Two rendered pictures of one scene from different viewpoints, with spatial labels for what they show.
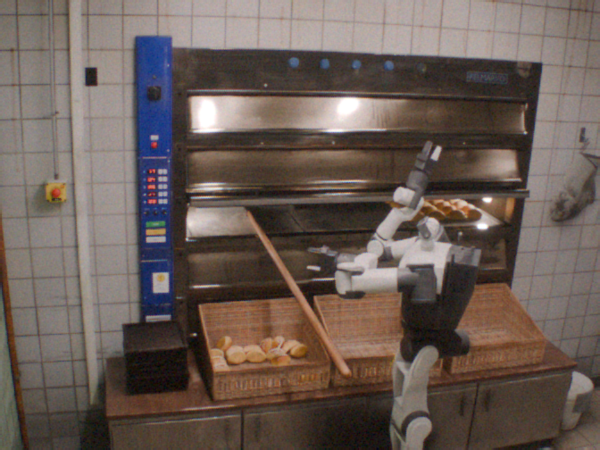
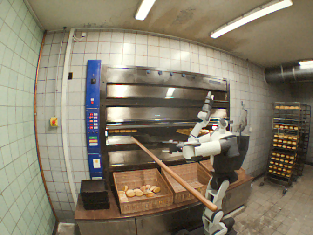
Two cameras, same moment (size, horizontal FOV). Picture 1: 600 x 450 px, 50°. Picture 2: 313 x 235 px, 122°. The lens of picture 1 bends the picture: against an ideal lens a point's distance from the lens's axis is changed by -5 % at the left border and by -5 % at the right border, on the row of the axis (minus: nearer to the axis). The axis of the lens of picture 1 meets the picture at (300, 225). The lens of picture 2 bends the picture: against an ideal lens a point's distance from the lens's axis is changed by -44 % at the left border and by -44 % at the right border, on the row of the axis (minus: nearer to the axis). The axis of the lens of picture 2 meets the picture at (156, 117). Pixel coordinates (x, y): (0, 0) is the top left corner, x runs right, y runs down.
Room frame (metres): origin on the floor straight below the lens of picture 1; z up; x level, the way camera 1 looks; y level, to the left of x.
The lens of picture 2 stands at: (1.39, 0.11, 1.59)
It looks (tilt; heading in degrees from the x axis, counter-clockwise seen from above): 3 degrees down; 356
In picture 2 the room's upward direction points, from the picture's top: straight up
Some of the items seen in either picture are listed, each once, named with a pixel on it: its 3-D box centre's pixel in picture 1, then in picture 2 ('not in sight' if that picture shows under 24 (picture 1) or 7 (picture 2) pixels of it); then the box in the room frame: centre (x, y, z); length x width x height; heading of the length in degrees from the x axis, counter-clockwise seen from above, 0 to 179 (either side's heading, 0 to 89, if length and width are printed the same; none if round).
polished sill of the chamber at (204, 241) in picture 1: (359, 235); (177, 141); (3.33, -0.31, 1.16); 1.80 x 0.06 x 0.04; 106
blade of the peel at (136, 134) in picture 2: (240, 200); (129, 134); (3.76, 0.35, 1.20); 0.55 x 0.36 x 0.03; 105
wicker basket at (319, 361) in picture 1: (261, 345); (141, 189); (2.90, 0.16, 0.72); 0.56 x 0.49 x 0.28; 107
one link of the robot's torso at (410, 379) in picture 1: (414, 387); (215, 199); (2.46, -0.52, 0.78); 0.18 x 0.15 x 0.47; 17
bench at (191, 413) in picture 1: (345, 412); (177, 210); (3.00, -0.29, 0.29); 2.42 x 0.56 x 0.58; 106
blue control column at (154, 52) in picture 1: (147, 207); (97, 139); (3.92, 0.94, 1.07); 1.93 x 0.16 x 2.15; 16
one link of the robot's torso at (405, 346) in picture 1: (435, 339); (225, 176); (2.49, -0.59, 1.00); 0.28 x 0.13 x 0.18; 107
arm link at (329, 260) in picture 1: (335, 262); (176, 147); (2.61, -0.16, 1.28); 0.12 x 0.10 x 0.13; 72
